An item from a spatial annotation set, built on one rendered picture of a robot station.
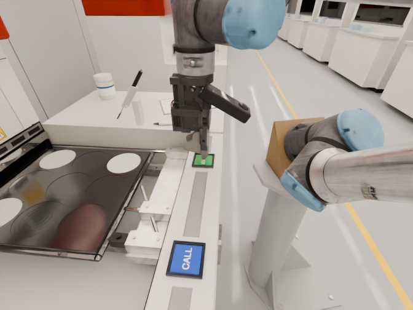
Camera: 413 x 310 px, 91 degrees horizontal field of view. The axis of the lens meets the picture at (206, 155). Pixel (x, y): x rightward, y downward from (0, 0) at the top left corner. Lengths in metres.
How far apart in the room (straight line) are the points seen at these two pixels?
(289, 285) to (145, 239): 1.11
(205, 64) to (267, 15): 0.14
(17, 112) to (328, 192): 0.87
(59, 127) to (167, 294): 0.68
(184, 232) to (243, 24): 0.34
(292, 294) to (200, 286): 1.11
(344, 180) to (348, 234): 1.42
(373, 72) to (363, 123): 4.34
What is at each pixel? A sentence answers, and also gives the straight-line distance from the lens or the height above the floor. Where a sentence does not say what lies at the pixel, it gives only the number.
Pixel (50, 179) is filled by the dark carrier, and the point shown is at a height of 0.90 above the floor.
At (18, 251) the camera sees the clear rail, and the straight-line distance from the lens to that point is 0.58.
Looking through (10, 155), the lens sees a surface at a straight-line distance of 0.82.
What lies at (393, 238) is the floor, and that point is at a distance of 1.99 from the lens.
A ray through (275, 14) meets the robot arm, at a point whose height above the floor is 1.28.
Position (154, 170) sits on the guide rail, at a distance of 0.71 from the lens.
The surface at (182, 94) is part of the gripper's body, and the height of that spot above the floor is 1.14.
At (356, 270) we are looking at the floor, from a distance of 1.68.
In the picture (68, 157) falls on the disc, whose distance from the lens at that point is 0.79.
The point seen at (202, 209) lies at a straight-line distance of 0.43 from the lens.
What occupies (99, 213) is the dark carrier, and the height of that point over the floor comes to 0.90.
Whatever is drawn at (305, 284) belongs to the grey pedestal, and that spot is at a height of 0.01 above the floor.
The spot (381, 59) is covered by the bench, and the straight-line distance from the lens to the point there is 4.89.
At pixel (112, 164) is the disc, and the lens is 0.69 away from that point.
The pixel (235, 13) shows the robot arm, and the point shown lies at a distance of 0.31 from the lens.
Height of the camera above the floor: 1.29
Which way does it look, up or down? 36 degrees down
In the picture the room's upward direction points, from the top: straight up
